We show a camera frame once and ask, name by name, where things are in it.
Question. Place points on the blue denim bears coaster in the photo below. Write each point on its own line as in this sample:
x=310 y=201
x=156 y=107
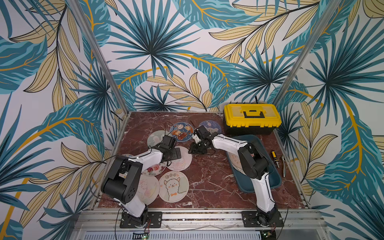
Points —
x=182 y=132

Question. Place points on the purple bunny planet coaster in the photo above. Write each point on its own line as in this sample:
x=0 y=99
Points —
x=211 y=126

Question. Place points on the yellow black toolbox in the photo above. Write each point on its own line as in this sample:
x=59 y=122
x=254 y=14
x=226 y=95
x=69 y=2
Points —
x=251 y=119

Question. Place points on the pale pink cat coaster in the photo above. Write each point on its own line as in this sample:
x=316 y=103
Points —
x=148 y=189

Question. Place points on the teal plastic storage tray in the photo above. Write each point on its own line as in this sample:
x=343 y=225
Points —
x=244 y=182

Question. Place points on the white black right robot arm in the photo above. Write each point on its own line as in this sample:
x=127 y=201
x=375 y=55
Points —
x=254 y=164

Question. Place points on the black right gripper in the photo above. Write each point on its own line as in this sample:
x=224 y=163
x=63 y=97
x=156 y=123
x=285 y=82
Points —
x=196 y=146

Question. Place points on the alpaca coaster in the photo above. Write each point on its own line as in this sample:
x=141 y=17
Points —
x=174 y=186

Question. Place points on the pink bow bunny coaster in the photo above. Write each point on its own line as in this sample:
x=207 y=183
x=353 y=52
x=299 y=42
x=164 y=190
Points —
x=236 y=163

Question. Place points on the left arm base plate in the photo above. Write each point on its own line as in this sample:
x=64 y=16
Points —
x=153 y=220

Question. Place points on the rose flower coaster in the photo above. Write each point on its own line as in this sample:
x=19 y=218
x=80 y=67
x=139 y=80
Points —
x=155 y=170

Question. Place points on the yellow black screwdriver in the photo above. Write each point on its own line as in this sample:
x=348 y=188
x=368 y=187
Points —
x=276 y=160

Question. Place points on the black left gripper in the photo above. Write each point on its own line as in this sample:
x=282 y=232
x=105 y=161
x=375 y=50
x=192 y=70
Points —
x=175 y=156

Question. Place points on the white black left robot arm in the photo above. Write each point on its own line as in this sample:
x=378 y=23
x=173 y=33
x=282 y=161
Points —
x=122 y=180

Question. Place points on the green tulip bunny coaster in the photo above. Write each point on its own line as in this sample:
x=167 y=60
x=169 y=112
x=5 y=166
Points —
x=271 y=168

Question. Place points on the pink unicorn coaster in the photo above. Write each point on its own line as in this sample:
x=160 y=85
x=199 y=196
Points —
x=183 y=163

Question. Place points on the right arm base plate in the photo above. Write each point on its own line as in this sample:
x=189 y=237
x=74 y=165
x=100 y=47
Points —
x=253 y=219

